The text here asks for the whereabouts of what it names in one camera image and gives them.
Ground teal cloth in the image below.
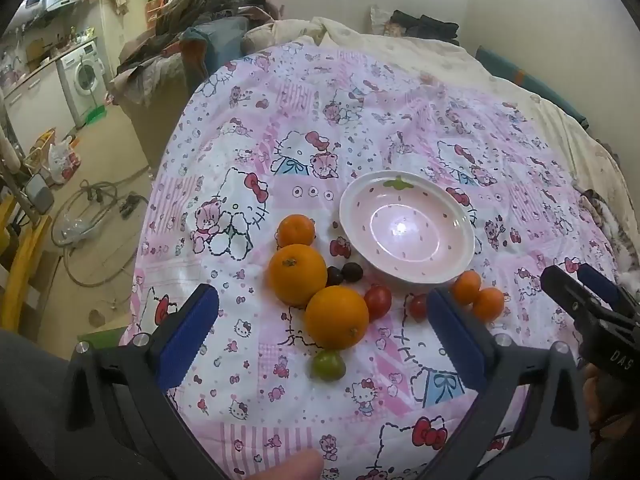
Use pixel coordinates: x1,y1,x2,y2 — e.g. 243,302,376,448
182,15,251,86

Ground large orange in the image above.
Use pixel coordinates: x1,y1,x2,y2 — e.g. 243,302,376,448
305,286,370,351
268,243,328,307

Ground green cherry tomato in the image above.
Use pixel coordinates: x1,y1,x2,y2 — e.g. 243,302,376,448
312,351,346,381

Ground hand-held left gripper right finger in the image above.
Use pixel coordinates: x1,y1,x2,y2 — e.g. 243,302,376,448
425,287,593,480

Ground grey floor hose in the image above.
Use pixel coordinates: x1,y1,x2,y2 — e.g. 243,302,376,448
50,180,151,288

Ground teal mattress edge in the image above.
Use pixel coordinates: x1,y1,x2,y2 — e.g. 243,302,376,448
475,45,591,126

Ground pink cartoon printed blanket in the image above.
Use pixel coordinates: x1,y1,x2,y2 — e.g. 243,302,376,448
130,40,626,480

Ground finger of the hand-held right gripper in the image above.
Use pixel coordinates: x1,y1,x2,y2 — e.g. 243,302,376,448
541,265,608,333
577,262,640,313

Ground pink strawberry print plate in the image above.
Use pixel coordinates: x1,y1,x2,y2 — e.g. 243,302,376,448
339,171,476,283

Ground pile of clothes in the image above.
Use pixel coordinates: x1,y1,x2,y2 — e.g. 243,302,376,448
117,0,281,106

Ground white washing machine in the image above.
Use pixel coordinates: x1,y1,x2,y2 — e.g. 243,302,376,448
55,42,108,128

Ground dark folded clothes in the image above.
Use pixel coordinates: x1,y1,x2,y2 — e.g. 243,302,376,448
390,10,461,43

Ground white plastic bag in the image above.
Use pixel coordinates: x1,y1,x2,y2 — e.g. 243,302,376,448
47,135,81,183

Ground red cherry tomato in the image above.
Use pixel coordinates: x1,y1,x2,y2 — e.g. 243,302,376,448
363,285,393,321
409,293,431,321

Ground person's right hand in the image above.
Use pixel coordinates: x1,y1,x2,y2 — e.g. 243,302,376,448
580,362,640,456

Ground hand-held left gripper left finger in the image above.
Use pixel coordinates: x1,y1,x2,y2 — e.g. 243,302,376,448
65,284,236,480

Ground tabby cat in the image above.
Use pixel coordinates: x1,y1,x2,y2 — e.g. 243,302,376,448
582,187,640,271

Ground yellow chair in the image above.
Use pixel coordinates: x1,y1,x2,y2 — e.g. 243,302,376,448
0,195,53,331

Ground small mandarin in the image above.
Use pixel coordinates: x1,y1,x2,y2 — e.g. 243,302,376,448
276,214,317,250
472,287,506,323
452,270,482,306

